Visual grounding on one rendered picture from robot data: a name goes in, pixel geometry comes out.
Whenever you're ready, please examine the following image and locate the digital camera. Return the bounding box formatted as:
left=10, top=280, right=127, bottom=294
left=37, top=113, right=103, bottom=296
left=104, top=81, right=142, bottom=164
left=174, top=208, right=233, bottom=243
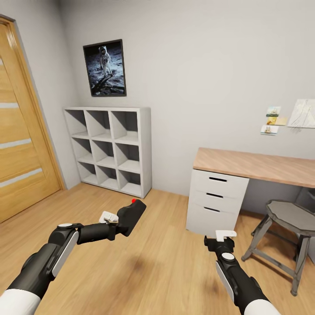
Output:
left=115, top=199, right=147, bottom=237

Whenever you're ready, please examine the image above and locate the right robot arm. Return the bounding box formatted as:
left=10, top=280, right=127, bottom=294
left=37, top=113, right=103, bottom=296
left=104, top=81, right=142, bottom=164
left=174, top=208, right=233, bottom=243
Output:
left=204, top=230, right=280, bottom=315

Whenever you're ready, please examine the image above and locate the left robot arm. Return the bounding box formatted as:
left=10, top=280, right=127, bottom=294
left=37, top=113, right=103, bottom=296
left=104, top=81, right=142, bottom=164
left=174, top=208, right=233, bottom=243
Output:
left=0, top=211, right=129, bottom=315

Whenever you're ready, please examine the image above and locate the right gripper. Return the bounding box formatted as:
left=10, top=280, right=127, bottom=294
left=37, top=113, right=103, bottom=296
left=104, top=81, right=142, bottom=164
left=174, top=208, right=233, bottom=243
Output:
left=204, top=236, right=235, bottom=253

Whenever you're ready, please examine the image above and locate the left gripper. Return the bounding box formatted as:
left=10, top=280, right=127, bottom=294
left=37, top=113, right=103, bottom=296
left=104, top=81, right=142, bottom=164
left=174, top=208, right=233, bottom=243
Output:
left=91, top=223, right=129, bottom=242

